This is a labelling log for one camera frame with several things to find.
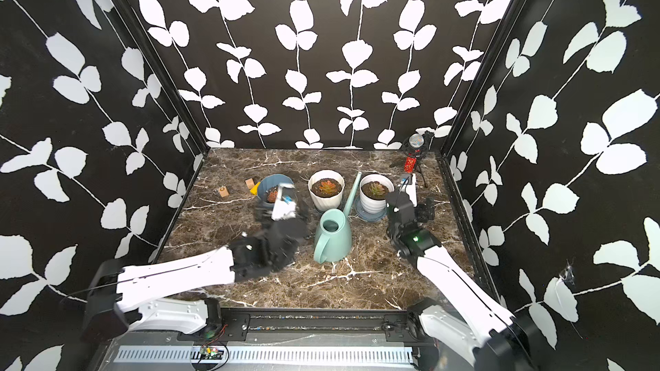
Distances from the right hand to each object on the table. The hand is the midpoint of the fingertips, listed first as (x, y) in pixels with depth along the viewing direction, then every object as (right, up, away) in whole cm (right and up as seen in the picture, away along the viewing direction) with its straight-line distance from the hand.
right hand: (414, 189), depth 78 cm
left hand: (-39, -1, -8) cm, 40 cm away
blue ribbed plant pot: (-51, +1, +18) cm, 54 cm away
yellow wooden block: (-59, -2, +28) cm, 66 cm away
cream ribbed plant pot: (-30, -5, +13) cm, 33 cm away
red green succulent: (-28, 0, +17) cm, 33 cm away
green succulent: (-8, -1, +17) cm, 19 cm away
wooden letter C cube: (-71, -3, +25) cm, 75 cm away
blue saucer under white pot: (-11, -12, +20) cm, 26 cm away
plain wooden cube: (-61, 0, +27) cm, 66 cm away
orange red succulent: (-49, -3, +18) cm, 52 cm away
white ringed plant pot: (-12, -6, +13) cm, 19 cm away
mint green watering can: (-25, -14, -1) cm, 29 cm away
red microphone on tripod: (+4, +14, +14) cm, 21 cm away
